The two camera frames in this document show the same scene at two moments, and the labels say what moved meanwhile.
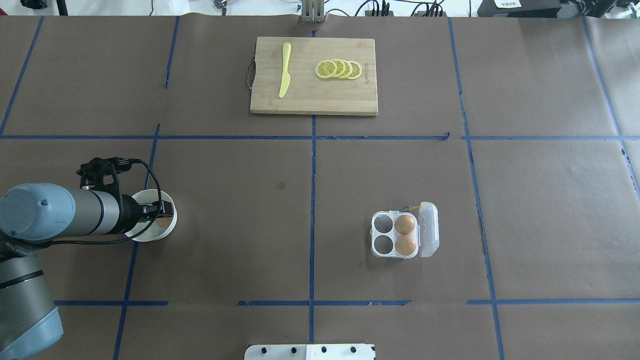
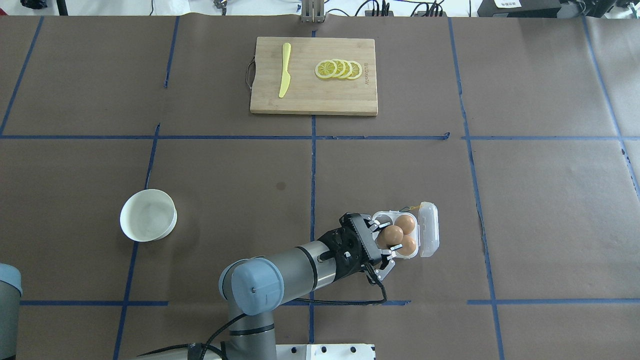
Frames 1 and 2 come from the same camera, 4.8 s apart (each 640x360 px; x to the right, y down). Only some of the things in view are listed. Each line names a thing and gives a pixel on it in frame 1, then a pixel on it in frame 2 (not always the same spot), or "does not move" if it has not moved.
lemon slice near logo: (356, 70) does not move
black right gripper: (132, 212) to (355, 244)
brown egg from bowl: (163, 222) to (389, 236)
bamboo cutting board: (306, 92) does not move
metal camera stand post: (312, 11) does not move
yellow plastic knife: (286, 77) does not move
